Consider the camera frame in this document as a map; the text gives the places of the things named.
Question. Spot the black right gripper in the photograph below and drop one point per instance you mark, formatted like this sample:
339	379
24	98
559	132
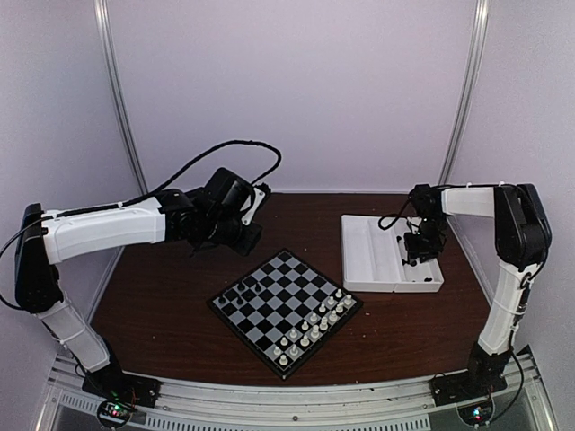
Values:
415	250

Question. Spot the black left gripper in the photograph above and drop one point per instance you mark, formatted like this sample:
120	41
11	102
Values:
244	246

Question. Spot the white plastic divided tray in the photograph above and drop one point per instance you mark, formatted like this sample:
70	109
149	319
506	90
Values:
371	261

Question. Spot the black white chessboard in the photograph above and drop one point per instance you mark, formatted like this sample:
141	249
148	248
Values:
288	284

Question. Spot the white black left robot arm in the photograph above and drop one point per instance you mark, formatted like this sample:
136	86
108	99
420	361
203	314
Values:
51	239

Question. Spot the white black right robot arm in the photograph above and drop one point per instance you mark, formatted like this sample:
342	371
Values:
522	238

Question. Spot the pile of black chess pieces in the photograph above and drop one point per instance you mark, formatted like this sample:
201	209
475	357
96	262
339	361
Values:
414	271

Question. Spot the white chess piece row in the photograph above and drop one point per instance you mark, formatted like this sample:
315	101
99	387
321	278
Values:
300	336

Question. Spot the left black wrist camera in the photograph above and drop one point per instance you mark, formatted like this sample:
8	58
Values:
228	189

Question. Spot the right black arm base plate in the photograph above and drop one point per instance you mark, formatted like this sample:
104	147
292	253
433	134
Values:
483	376

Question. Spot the front aluminium rail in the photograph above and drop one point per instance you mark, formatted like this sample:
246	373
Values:
395	405

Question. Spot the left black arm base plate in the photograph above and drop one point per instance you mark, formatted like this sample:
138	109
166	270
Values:
112	383

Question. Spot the left aluminium frame post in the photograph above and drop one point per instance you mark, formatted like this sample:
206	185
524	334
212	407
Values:
102	16

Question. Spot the aluminium frame post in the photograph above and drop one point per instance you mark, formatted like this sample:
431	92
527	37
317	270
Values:
102	16
471	73

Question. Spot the right aluminium frame post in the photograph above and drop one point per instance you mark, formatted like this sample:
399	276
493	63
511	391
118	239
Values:
471	73

